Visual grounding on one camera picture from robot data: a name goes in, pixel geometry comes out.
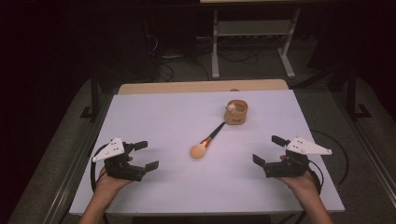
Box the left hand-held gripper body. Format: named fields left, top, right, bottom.
left=92, top=136, right=148, bottom=183

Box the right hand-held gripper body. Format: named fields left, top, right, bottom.
left=262, top=135, right=333, bottom=179

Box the wooden brush holder cup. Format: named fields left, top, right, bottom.
left=223, top=99, right=249, bottom=126

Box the makeup brush with orange bristles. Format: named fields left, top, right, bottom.
left=190, top=121, right=227, bottom=161

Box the person's right hand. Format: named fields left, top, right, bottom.
left=275, top=154, right=321, bottom=197

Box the person's left hand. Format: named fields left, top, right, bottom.
left=93, top=156, right=134, bottom=199

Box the white board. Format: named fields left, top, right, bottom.
left=68, top=89, right=346, bottom=217

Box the black stand leg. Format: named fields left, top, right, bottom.
left=79, top=69, right=101, bottom=121
left=346, top=66, right=372, bottom=121

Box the wooden table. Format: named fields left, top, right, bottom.
left=117, top=78, right=290, bottom=95

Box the white metal stand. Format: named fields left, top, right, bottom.
left=210, top=8, right=302, bottom=79

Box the left hand-held gripper cable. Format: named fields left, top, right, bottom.
left=90, top=143, right=110, bottom=194

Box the hand-held gripper cable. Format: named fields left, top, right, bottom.
left=307, top=160, right=325, bottom=194
left=90, top=143, right=110, bottom=194

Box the right hand-held gripper cable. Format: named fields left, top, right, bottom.
left=307, top=160, right=325, bottom=194

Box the metal frame rail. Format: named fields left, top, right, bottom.
left=43, top=92, right=114, bottom=224
left=332, top=91, right=396, bottom=199

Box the thin black cable loop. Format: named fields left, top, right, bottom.
left=311, top=130, right=349, bottom=188

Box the tangle of black floor cables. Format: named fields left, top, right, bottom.
left=155, top=34, right=260, bottom=82

